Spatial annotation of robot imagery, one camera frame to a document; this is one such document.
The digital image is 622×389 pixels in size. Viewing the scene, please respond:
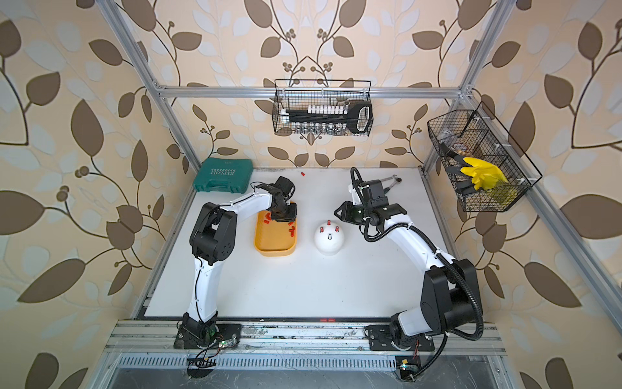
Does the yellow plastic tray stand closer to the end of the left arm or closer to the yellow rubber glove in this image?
the end of the left arm

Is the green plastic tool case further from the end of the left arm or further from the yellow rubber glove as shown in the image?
the yellow rubber glove

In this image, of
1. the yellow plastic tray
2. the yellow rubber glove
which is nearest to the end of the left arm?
the yellow plastic tray

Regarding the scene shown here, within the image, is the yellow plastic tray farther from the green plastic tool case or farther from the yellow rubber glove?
the yellow rubber glove

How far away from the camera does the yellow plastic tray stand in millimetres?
920

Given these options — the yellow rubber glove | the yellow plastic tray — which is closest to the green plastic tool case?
the yellow plastic tray

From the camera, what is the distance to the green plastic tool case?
1113mm

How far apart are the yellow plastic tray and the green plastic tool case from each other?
0.25 metres
